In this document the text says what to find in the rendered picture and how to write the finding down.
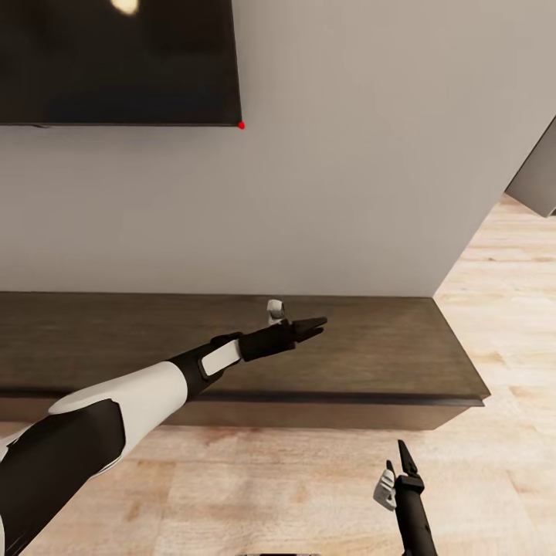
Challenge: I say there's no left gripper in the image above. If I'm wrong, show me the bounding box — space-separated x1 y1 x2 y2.
256 317 327 358

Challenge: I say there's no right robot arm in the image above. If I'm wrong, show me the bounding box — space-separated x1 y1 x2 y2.
373 439 438 556

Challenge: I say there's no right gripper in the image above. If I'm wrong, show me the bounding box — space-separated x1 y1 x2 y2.
386 439 430 531

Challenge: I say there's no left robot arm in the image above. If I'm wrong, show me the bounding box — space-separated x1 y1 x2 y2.
0 299 327 556

